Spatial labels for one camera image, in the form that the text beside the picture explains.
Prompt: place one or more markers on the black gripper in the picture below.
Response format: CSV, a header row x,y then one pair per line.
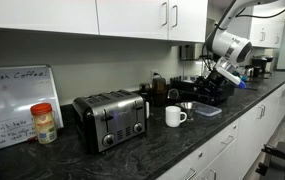
x,y
214,86

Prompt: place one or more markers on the metal cone coffee filter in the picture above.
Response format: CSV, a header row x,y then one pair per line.
x,y
189,108

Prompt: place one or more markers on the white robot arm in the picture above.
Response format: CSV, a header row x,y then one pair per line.
x,y
231,48

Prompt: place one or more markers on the clear plastic container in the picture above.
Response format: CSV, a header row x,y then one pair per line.
x,y
205,109

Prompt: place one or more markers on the black dish rack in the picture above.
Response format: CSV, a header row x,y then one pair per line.
x,y
181,91

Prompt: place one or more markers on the black coffee machine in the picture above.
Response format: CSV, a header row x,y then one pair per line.
x,y
258,65

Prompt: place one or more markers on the white ceramic mug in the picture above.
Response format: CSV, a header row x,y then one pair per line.
x,y
174,116

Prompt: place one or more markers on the dark brown grinder jar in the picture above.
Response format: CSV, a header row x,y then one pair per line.
x,y
159,91

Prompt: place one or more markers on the white upper cabinets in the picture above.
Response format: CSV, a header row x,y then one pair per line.
x,y
173,20

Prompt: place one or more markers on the stainless steel toaster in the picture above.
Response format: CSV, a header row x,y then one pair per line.
x,y
108,119

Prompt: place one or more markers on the orange lid creamer jar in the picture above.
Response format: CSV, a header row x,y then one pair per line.
x,y
45,128

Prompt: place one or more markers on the white whiteboard sign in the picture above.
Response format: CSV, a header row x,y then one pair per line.
x,y
22,87

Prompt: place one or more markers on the wall power outlet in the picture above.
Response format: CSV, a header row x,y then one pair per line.
x,y
154,74

